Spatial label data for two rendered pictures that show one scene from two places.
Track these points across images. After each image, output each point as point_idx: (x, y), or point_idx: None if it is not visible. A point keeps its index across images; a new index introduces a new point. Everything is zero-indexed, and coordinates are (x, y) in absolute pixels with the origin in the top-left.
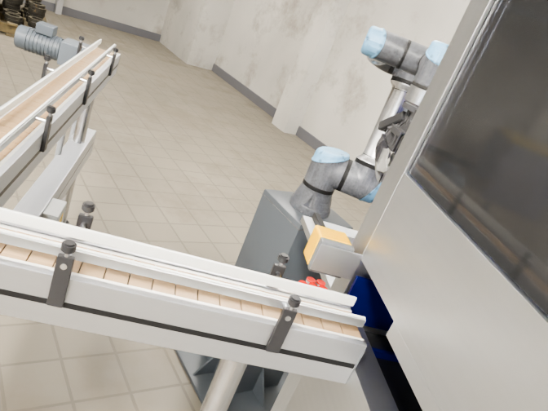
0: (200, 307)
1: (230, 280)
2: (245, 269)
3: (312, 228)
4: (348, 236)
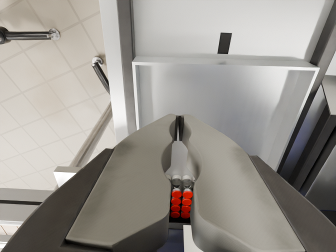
0: (0, 247)
1: (7, 224)
2: (4, 244)
3: (111, 7)
4: (165, 65)
